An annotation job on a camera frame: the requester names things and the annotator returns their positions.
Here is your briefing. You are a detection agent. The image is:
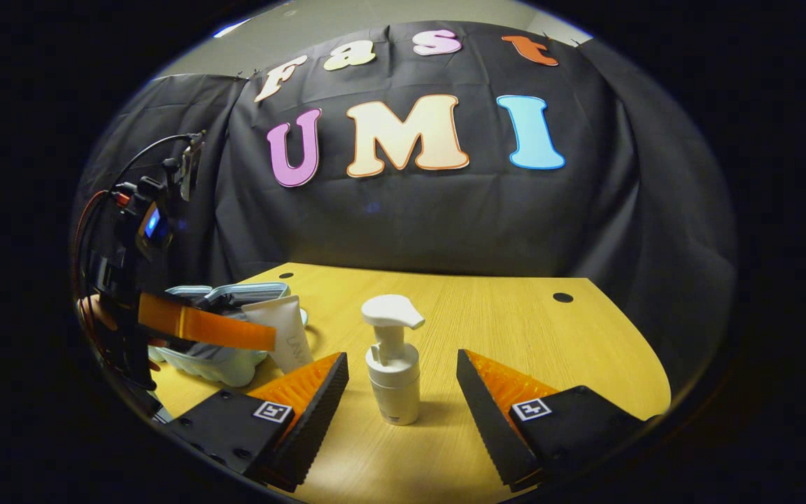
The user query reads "black cable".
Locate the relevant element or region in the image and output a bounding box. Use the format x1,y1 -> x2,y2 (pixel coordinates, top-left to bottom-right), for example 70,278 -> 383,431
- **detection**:
111,132 -> 202,193

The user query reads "white squeeze tube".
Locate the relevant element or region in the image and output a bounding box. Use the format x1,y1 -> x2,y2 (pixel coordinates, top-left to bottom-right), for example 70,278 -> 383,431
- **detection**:
242,295 -> 314,374

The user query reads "red cable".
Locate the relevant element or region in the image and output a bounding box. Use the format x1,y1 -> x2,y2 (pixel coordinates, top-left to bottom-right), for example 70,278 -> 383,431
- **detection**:
73,189 -> 127,309

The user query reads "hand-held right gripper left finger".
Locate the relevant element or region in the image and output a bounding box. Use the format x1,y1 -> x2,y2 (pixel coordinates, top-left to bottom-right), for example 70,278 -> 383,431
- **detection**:
167,351 -> 350,494

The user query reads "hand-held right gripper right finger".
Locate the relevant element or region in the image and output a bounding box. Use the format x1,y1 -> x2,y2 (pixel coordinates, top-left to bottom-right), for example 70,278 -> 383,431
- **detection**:
455,349 -> 649,494

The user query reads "white pump bottle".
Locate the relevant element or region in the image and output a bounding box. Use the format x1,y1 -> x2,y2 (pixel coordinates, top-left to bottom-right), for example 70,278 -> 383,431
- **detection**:
361,294 -> 426,426

